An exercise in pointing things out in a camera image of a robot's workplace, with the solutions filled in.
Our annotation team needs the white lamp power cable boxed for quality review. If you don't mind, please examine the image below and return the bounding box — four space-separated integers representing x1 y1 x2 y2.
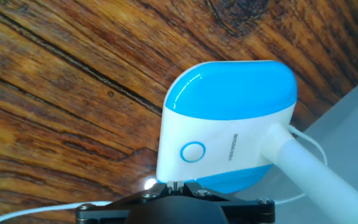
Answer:
0 124 328 224

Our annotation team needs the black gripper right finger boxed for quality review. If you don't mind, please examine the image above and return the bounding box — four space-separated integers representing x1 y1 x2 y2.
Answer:
175 181 276 224

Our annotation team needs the blue and white desk lamp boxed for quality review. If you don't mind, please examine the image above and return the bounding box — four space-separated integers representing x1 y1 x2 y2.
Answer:
155 60 358 224

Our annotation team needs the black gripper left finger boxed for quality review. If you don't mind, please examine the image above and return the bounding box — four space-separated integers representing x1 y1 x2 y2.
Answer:
75 181 176 224

